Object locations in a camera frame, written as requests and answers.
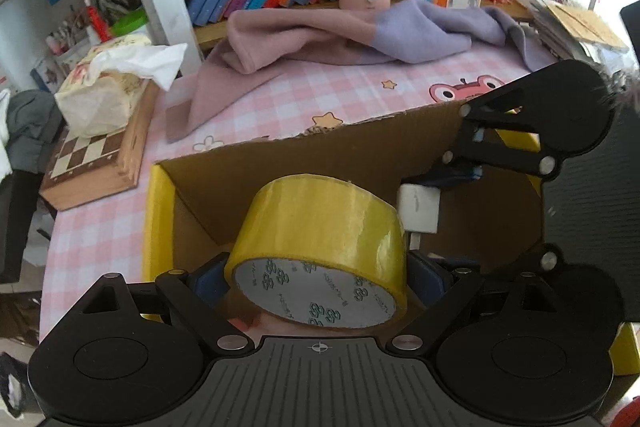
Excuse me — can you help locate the cream rectangular block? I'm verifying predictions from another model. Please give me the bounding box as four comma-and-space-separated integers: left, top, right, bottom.
396, 183, 442, 235

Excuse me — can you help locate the green plastic container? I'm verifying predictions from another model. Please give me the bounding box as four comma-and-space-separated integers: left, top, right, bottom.
110, 9, 148, 40

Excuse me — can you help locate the tissue pack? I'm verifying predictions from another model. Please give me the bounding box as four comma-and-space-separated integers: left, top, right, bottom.
54, 34, 188, 140

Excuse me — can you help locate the grey fur cuff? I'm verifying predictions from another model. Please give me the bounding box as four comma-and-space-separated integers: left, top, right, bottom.
597, 69, 640, 110

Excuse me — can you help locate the grey garment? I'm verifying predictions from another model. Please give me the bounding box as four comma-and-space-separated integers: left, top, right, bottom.
5, 89, 66, 172

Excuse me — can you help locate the purple pink cloth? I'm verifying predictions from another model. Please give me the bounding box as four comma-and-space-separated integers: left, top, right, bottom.
165, 0, 556, 142

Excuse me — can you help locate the yellow cardboard box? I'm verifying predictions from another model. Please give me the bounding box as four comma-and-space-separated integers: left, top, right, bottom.
141, 99, 640, 375

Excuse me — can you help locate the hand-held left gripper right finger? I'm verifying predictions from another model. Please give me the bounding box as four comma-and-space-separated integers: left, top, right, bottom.
385, 252, 593, 353

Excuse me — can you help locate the white garment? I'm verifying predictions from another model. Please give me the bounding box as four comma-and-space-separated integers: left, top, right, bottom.
0, 89, 13, 178

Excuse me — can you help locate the red bottle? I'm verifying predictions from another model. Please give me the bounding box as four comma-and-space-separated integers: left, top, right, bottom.
87, 4, 112, 42

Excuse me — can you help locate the yellow tape roll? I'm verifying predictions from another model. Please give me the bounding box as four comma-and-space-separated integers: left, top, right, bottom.
223, 174, 408, 330

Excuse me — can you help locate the pink checked printed tablecloth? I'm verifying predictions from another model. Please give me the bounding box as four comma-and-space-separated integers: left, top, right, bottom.
40, 52, 566, 348

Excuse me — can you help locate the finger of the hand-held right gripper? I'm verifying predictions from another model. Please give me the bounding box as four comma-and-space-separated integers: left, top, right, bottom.
401, 69, 561, 188
409, 233, 565, 278

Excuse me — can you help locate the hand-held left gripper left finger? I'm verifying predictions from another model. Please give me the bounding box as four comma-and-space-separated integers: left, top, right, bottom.
45, 254, 253, 353

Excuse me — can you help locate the stack of papers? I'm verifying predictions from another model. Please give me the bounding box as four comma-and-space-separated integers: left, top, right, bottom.
520, 0, 631, 62

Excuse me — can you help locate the brown kraft pad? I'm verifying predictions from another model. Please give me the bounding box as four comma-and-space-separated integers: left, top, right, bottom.
542, 0, 631, 52

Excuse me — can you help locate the wooden chess box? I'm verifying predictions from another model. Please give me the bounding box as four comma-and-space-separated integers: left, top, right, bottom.
39, 79, 161, 212

